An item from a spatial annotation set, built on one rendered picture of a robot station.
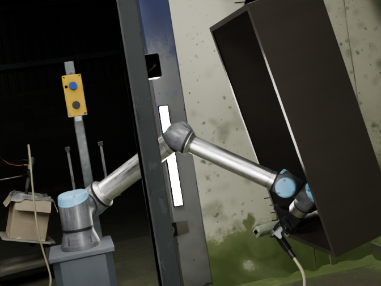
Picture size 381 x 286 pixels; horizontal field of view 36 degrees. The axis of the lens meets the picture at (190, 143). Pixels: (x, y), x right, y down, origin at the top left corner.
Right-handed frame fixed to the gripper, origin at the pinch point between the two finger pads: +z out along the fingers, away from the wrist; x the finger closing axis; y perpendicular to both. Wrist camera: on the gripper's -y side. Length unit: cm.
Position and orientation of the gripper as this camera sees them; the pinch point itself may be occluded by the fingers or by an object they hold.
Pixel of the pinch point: (275, 232)
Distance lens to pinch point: 303.0
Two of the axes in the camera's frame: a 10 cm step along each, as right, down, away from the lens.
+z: -3.9, 6.9, 6.1
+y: 5.1, 7.1, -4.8
